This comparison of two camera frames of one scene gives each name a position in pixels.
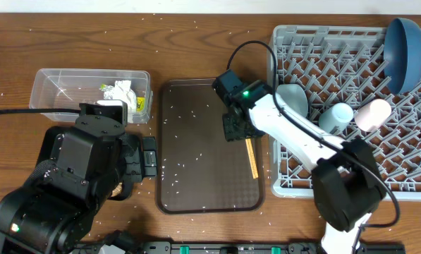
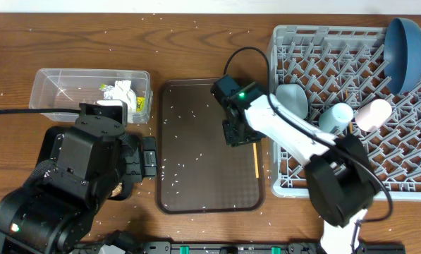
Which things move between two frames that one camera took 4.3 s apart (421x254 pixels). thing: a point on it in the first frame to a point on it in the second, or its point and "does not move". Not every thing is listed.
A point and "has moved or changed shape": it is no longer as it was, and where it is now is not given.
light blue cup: (336, 118) does not move
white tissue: (121, 91) does not move
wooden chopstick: (252, 159) has moved or changed shape
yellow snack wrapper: (141, 101) does not move
